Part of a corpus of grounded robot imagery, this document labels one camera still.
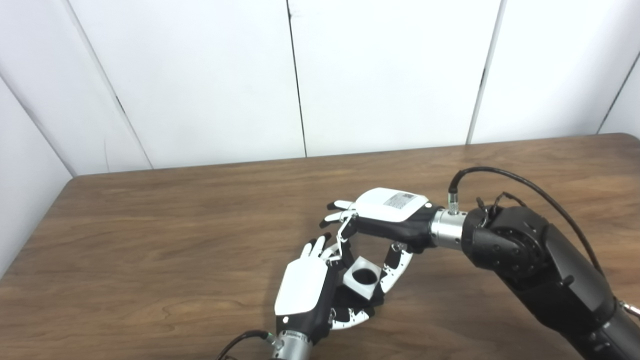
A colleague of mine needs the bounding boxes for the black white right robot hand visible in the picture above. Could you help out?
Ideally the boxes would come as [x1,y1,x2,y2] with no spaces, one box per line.
[319,187,443,297]

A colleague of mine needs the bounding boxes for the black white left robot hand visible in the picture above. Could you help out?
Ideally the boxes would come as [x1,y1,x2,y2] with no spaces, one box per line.
[274,232,386,346]

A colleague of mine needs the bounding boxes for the white square piece with hole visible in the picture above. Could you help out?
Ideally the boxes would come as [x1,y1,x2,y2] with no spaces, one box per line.
[342,255,383,301]

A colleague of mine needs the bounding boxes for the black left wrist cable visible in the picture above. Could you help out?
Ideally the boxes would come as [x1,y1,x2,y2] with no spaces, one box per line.
[216,330,278,360]

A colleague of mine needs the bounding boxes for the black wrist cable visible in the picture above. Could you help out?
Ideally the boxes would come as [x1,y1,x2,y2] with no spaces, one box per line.
[447,166,640,319]
[216,330,278,360]

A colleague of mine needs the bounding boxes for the thin black wire bundle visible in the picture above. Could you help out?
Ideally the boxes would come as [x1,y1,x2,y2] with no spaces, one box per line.
[475,191,528,227]

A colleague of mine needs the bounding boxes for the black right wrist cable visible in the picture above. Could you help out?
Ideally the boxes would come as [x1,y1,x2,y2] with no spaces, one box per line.
[447,166,640,319]

